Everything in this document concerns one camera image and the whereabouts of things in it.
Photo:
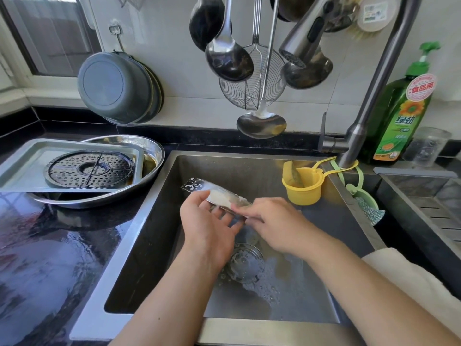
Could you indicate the person's left hand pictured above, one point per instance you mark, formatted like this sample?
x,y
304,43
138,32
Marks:
x,y
209,232

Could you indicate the person's right hand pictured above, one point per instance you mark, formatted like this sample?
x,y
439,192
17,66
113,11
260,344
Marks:
x,y
279,225

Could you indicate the round steel pan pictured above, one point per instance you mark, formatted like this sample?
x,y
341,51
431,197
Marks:
x,y
214,191

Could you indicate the black round steamer rack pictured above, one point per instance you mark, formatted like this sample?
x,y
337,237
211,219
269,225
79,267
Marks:
x,y
88,169

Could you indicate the person's right forearm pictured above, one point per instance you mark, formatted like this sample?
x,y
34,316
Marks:
x,y
374,295

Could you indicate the person's left forearm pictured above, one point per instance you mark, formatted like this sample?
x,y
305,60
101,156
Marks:
x,y
173,310

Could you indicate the yellow hanging sink cup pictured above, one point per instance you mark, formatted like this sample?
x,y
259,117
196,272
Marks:
x,y
302,187

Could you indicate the stainless steel sink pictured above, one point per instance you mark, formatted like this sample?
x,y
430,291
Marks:
x,y
148,248

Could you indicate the green hanging sponge holder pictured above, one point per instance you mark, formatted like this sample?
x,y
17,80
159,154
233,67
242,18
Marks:
x,y
367,204

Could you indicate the round steel basin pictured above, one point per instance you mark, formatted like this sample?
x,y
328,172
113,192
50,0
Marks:
x,y
153,156

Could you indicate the steel sink drain tray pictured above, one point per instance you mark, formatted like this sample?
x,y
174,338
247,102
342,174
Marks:
x,y
425,205

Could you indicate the white dish rag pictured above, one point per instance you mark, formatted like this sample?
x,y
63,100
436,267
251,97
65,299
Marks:
x,y
418,277

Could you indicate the dark green hanging basin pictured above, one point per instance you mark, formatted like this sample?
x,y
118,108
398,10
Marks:
x,y
158,93

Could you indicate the green dish soap bottle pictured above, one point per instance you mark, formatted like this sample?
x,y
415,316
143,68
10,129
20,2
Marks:
x,y
400,126

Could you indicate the clear plastic cup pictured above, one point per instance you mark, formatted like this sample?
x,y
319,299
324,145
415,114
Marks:
x,y
426,147

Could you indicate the steel soup ladle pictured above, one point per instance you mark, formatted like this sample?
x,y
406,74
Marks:
x,y
230,61

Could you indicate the steel gooseneck faucet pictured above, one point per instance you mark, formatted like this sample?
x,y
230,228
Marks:
x,y
374,82

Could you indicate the grey hanging basin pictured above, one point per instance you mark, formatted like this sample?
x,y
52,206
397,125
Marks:
x,y
113,88

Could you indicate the rectangular steel tray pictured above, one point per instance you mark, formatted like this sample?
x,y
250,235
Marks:
x,y
21,165

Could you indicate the hanging steel ladles and skimmer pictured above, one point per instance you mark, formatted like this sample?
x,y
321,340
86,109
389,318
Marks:
x,y
205,25

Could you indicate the white dish brush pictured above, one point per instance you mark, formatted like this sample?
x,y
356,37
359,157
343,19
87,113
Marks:
x,y
378,14

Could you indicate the steel wall hook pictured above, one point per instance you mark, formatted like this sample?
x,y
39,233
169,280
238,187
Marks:
x,y
115,33

